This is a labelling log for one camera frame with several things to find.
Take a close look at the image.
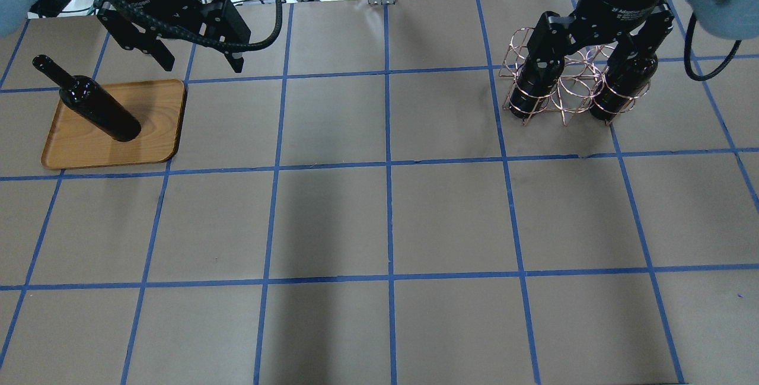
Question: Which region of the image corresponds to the black gripper body near tray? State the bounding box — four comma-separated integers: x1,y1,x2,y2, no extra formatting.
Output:
97,0,251,52

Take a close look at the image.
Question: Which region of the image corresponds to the black gripper body near basket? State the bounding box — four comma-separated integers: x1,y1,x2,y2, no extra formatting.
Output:
569,0,661,47

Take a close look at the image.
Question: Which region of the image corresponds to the dark wine bottle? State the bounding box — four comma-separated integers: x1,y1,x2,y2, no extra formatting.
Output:
590,50,659,122
32,55,142,142
505,57,566,120

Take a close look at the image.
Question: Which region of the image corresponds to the robot arm near basket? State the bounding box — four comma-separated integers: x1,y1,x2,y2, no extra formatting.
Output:
525,0,757,80

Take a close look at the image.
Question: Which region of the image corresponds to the robot arm near tray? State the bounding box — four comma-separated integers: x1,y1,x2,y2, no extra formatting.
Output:
2,0,271,72

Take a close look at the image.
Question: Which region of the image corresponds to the wooden tray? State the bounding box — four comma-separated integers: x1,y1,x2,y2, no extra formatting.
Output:
40,79,187,170

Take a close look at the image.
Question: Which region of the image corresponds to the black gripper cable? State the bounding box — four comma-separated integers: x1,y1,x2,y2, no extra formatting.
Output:
53,0,283,52

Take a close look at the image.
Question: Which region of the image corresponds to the copper wire bottle basket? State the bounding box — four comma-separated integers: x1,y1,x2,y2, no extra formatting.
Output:
498,27,651,126

